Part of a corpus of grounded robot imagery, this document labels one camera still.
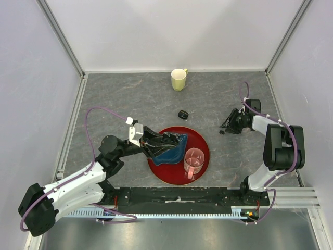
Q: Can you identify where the slotted cable duct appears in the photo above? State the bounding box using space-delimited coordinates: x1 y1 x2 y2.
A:
65 206 255 220

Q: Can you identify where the blue leaf-shaped dish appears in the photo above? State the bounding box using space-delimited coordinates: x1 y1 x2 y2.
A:
151 133 188 166

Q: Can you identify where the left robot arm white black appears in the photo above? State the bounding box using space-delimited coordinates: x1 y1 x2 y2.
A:
18 123 188 236

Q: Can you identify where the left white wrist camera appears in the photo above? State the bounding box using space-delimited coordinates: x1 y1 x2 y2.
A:
125 117 144 147

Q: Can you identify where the black earbud case gold rim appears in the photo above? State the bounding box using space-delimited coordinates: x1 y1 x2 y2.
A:
177 110 189 120

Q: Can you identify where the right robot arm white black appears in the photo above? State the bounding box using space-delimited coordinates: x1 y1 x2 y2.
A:
220 98 305 205

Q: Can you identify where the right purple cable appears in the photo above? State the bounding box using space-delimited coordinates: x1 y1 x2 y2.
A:
239 81 298 225

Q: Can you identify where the aluminium frame post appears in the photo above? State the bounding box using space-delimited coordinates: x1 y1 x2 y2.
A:
36 0 85 78
265 0 312 77

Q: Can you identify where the pink glass mug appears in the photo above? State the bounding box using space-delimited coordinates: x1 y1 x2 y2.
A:
184 147 205 180

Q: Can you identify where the yellow-green ceramic mug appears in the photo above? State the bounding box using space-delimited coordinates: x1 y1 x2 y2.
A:
171 69 188 91

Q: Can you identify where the right aluminium frame post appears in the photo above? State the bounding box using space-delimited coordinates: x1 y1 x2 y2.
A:
265 0 312 77

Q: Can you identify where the left aluminium frame post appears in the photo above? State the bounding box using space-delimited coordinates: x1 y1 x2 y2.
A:
36 0 85 78

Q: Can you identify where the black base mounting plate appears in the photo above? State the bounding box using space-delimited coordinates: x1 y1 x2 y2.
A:
99 187 270 214

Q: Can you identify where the round red tray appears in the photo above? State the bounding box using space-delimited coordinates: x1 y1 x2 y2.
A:
147 126 210 185

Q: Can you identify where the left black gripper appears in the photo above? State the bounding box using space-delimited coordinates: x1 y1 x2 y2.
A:
116 126 175 159

